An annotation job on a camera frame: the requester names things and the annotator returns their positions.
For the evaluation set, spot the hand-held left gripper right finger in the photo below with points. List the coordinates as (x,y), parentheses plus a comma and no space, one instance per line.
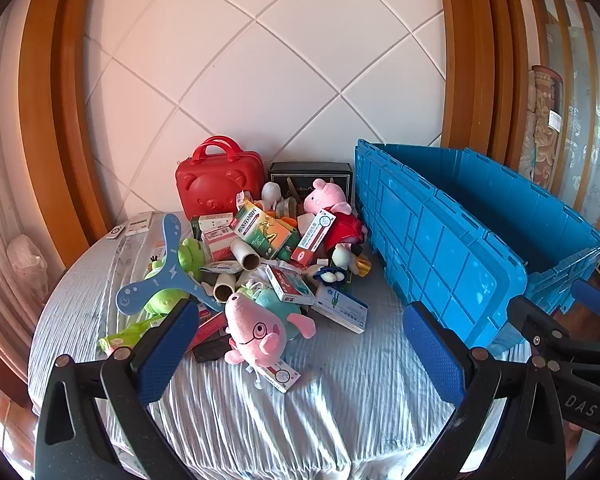
(432,355)

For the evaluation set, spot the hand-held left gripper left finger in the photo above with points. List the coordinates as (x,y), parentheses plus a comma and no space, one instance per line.
(165,355)

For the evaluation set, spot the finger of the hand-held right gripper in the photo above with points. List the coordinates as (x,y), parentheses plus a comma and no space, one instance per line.
(595,299)
(535,325)

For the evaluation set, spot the dark red box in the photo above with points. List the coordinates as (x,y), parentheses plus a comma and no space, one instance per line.
(207,332)

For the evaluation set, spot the pink pig plush with glasses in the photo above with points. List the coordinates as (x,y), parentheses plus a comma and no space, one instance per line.
(252,332)

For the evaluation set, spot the white blue medicine box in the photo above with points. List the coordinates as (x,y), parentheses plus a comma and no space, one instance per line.
(341,309)

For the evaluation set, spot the blue plastic storage crate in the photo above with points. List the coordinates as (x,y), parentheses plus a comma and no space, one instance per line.
(430,230)

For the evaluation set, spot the white red teal medicine box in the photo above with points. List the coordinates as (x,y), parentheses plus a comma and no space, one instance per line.
(290,284)

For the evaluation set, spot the green frog plush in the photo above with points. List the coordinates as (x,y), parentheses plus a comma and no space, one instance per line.
(165,300)

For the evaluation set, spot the white paper roll tube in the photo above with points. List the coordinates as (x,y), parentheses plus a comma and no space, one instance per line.
(226,286)
(245,255)

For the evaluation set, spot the blue boomerang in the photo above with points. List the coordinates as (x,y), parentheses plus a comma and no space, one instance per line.
(172,260)

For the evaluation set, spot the small white red box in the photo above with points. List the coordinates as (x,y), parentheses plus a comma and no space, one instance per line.
(280,376)

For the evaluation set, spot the pink white medicine box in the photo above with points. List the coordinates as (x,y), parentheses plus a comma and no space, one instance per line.
(217,242)

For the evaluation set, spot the white remote control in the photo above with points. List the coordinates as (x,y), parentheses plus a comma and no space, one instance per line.
(116,232)

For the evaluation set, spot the white black duck plush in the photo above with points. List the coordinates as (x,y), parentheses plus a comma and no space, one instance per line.
(344,256)

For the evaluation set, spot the white green medicine box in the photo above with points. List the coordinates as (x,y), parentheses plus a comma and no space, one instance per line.
(212,222)

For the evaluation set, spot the large green medicine box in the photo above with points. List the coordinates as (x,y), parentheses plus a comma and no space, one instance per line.
(265,232)

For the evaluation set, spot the long white red medicine box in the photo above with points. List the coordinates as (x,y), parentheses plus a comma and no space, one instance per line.
(312,237)

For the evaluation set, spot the red bear suitcase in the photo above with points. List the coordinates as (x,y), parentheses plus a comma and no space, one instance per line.
(210,185)

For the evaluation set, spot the brown patterned rolled carpet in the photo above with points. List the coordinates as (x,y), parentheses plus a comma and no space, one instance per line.
(542,130)

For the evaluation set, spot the frosted glass door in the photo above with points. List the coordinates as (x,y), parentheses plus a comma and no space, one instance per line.
(587,110)

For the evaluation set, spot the pink pig plush red dress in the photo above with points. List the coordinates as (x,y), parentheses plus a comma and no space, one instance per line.
(325,199)

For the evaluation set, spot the white plush toy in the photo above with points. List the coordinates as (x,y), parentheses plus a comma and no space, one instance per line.
(270,194)

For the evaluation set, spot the black gift box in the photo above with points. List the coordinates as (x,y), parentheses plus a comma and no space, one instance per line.
(330,172)

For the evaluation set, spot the sheer curtain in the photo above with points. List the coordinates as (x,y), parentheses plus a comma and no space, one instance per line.
(0,160)

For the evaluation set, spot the wooden frame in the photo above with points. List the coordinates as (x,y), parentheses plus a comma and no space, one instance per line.
(55,110)
(475,60)

